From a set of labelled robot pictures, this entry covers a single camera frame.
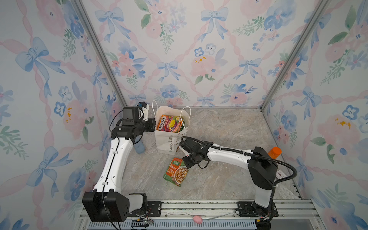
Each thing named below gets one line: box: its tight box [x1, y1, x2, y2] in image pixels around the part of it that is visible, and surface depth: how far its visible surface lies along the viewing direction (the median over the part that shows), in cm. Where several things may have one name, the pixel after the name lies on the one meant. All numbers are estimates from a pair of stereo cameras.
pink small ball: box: [193, 215, 203, 224], surface depth 72 cm
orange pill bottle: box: [267, 146, 283, 160], surface depth 87 cm
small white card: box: [275, 169, 288, 180], surface depth 85 cm
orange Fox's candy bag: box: [156, 114, 185, 133], surface depth 85 cm
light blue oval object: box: [134, 135, 146, 154], surface depth 96 cm
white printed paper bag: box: [152, 99, 192, 156], surface depth 87 cm
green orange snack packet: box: [162, 157, 190, 187], surface depth 85 cm
